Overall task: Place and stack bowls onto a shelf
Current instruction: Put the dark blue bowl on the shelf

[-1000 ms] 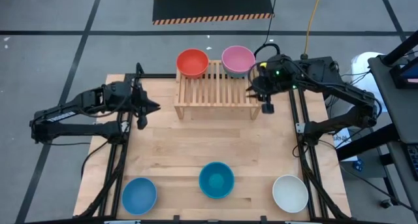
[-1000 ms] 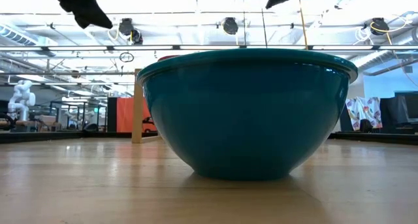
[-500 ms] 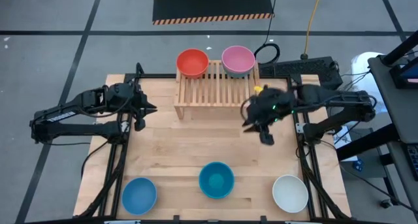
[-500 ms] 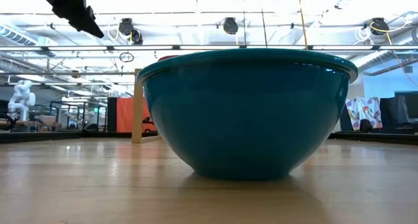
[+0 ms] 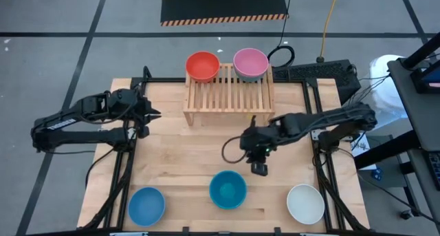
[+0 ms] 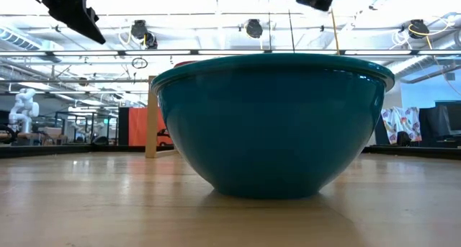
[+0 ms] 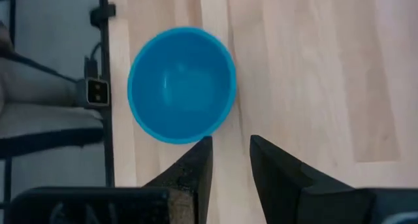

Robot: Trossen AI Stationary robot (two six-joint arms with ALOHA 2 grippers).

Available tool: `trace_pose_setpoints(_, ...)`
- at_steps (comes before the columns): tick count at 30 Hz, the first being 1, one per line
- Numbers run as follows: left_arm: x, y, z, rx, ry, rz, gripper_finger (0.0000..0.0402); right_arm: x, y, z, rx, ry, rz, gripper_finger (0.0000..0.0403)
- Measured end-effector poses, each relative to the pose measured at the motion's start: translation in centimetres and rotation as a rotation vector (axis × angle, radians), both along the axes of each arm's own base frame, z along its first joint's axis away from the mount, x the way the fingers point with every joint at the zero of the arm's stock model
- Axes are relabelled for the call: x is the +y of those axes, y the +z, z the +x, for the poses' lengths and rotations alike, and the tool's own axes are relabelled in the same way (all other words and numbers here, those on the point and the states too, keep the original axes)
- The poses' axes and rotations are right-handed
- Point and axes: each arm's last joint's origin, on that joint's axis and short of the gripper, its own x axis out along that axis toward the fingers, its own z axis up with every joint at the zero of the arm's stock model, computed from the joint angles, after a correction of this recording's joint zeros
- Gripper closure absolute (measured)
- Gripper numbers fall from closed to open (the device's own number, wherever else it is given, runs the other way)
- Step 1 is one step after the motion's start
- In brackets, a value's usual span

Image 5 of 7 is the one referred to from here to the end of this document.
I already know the white bowl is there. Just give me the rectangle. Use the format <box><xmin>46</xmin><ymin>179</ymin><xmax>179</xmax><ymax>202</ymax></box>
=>
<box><xmin>286</xmin><ymin>183</ymin><xmax>326</xmax><ymax>226</ymax></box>

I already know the pink bowl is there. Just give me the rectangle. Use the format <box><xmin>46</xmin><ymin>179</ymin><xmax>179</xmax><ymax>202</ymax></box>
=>
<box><xmin>232</xmin><ymin>47</ymin><xmax>270</xmax><ymax>81</ymax></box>

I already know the grey desk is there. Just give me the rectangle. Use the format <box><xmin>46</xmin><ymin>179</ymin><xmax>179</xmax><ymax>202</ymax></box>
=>
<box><xmin>387</xmin><ymin>56</ymin><xmax>440</xmax><ymax>226</ymax></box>

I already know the black monitor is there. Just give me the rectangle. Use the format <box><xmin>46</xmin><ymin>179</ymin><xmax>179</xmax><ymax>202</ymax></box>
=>
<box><xmin>410</xmin><ymin>66</ymin><xmax>440</xmax><ymax>94</ymax></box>

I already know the wooden slatted shelf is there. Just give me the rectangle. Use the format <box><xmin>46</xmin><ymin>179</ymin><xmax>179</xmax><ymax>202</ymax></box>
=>
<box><xmin>182</xmin><ymin>63</ymin><xmax>276</xmax><ymax>127</ymax></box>

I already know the white bag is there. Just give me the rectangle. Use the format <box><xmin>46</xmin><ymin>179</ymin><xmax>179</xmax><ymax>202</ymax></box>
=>
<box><xmin>350</xmin><ymin>54</ymin><xmax>410</xmax><ymax>127</ymax></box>

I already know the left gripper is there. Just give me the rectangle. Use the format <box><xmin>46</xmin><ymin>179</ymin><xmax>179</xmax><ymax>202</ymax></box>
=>
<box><xmin>115</xmin><ymin>88</ymin><xmax>162</xmax><ymax>127</ymax></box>

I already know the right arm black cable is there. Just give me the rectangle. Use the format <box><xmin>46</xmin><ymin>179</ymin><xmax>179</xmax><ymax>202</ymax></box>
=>
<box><xmin>221</xmin><ymin>136</ymin><xmax>249</xmax><ymax>164</ymax></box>

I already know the white paper sheet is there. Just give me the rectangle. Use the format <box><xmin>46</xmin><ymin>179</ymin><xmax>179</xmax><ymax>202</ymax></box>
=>
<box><xmin>349</xmin><ymin>141</ymin><xmax>371</xmax><ymax>171</ymax></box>

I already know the black hazard-striped floor mat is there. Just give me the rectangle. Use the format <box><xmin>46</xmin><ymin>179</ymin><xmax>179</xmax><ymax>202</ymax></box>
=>
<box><xmin>160</xmin><ymin>0</ymin><xmax>289</xmax><ymax>27</ymax></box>

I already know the red bowl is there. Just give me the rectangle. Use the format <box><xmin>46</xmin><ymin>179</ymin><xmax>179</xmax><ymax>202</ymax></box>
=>
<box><xmin>185</xmin><ymin>50</ymin><xmax>221</xmax><ymax>83</ymax></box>

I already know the black pole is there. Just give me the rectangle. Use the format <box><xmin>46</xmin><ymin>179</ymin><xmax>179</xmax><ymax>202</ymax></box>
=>
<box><xmin>400</xmin><ymin>32</ymin><xmax>440</xmax><ymax>71</ymax></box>

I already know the thin black cable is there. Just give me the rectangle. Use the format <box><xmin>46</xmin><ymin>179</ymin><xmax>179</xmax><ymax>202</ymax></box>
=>
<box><xmin>84</xmin><ymin>147</ymin><xmax>116</xmax><ymax>189</ymax></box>

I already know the yellow cable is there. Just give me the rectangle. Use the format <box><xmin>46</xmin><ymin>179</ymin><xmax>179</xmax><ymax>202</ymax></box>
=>
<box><xmin>318</xmin><ymin>0</ymin><xmax>342</xmax><ymax>63</ymax></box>

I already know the teal bowl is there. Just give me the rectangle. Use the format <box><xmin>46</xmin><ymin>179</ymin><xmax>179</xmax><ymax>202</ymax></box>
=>
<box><xmin>208</xmin><ymin>170</ymin><xmax>248</xmax><ymax>211</ymax></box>

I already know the black desk leg bar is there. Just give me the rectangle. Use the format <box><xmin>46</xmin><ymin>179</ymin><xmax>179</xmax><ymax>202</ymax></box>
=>
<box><xmin>353</xmin><ymin>129</ymin><xmax>423</xmax><ymax>171</ymax></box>

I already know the coiled black cable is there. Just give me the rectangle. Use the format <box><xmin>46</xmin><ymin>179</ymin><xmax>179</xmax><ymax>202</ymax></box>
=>
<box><xmin>265</xmin><ymin>0</ymin><xmax>296</xmax><ymax>69</ymax></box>

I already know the blue bowl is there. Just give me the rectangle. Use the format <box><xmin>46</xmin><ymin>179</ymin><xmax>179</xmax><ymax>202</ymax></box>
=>
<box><xmin>127</xmin><ymin>186</ymin><xmax>166</xmax><ymax>228</ymax></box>

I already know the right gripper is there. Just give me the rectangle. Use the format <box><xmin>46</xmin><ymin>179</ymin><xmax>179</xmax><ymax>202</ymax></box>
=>
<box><xmin>239</xmin><ymin>120</ymin><xmax>281</xmax><ymax>177</ymax></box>

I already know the black keyboard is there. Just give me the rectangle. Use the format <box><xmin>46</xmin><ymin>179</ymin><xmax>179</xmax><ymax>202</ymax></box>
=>
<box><xmin>425</xmin><ymin>151</ymin><xmax>440</xmax><ymax>192</ymax></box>

